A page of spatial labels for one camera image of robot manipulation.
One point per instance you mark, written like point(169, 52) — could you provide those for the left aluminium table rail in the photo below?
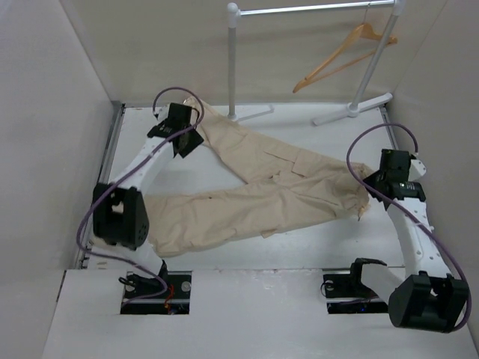
point(82, 237)

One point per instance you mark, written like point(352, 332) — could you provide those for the right aluminium table rail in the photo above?
point(400, 149)

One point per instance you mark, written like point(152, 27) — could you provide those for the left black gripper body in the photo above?
point(192, 141)

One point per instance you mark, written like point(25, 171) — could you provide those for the white metal clothes rack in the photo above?
point(351, 109)

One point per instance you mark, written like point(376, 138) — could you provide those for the aluminium table rail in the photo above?
point(400, 149)
point(82, 237)

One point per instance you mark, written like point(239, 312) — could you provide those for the beige trousers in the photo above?
point(285, 188)

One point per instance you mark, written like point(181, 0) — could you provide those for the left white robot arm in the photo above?
point(120, 218)

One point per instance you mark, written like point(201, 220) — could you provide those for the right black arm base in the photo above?
point(346, 294)

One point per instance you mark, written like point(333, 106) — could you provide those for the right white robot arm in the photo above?
point(429, 297)

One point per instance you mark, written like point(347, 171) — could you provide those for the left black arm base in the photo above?
point(145, 296)

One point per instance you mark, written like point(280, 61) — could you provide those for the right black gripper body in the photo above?
point(375, 178)

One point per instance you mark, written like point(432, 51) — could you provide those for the wooden clothes hanger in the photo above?
point(333, 64)

